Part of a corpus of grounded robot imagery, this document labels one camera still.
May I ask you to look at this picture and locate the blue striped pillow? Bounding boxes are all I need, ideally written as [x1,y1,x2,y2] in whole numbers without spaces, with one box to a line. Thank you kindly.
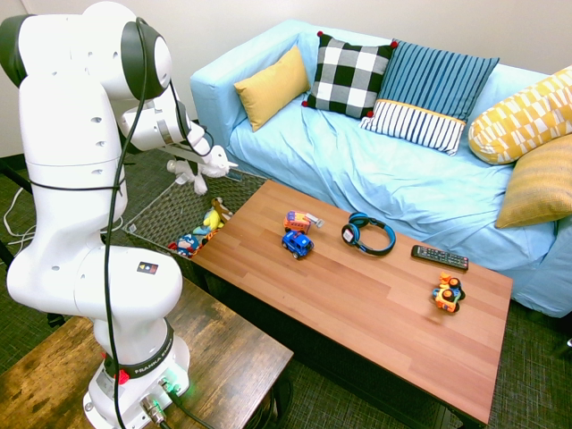
[359,39,501,156]

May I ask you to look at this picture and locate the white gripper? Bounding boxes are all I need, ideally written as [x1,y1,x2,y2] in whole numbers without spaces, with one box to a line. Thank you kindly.
[163,120,215,177]

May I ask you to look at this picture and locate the white charger cable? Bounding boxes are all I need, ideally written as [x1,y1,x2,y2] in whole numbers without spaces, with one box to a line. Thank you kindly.
[3,186,127,246]

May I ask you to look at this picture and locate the blue toy car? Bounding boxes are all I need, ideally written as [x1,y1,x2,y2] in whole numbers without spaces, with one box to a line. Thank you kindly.
[281,230,315,261]

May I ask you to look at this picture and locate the light blue sofa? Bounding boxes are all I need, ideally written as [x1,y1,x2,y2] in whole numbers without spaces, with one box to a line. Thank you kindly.
[189,18,572,319]

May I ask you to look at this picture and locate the orange yellow toy vehicle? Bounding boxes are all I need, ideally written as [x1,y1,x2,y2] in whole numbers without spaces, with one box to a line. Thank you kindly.
[431,271,467,315]

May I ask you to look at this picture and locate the black white checkered pillow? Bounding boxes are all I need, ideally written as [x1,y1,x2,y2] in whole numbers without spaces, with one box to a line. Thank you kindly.
[301,29,400,120]

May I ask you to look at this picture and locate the plain yellow pillow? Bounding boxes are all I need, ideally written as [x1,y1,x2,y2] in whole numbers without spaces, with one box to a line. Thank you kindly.
[233,44,312,133]

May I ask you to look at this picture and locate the black remote control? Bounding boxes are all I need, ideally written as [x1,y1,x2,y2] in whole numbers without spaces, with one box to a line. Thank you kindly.
[410,244,470,272]

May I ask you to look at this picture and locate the rustic wooden side table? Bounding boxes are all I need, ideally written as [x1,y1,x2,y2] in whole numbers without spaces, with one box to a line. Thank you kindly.
[0,276,295,429]

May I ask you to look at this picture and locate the white stuffed animal toy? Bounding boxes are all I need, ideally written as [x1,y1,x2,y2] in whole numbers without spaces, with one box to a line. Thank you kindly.
[166,145,240,197]

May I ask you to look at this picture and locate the yellow white patterned bolster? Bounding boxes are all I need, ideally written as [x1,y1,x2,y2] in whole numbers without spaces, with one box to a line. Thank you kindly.
[467,65,572,166]

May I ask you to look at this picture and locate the Captain America plush toy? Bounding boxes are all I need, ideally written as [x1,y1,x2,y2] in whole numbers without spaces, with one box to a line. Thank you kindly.
[167,234,201,259]

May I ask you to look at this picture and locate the orange toy truck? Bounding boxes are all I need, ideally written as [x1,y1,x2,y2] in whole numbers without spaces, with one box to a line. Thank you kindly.
[282,210,324,234]

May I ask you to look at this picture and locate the brown plush toy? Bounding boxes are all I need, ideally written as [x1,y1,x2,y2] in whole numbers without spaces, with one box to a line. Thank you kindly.
[211,196,234,221]

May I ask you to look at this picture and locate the blue black headphones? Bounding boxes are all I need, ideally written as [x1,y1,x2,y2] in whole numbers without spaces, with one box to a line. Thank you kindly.
[341,211,397,257]

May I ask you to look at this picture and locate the yellow striped pillow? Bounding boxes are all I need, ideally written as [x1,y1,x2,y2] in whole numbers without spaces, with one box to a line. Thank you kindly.
[494,133,572,230]

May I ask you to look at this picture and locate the dark woven basket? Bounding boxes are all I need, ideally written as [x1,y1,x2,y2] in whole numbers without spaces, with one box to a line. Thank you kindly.
[122,164,270,288]

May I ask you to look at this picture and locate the black base cable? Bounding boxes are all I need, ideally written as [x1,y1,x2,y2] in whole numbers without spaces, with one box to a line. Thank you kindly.
[161,378,216,429]

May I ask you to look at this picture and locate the wooden coffee table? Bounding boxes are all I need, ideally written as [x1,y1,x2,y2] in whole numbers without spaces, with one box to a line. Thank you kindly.
[191,263,489,429]

